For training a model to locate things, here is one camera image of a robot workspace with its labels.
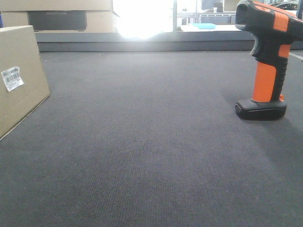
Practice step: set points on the upper stacked cardboard box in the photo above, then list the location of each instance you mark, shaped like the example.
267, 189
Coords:
34, 5

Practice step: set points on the brown cardboard package box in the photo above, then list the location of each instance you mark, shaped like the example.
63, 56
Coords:
23, 85

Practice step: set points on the orange black barcode scanner gun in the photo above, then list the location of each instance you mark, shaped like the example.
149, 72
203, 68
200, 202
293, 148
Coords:
274, 31

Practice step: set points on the white barcode label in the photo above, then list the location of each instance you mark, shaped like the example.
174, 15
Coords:
11, 78

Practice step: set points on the blue flat tray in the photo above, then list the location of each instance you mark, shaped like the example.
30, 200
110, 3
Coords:
203, 26

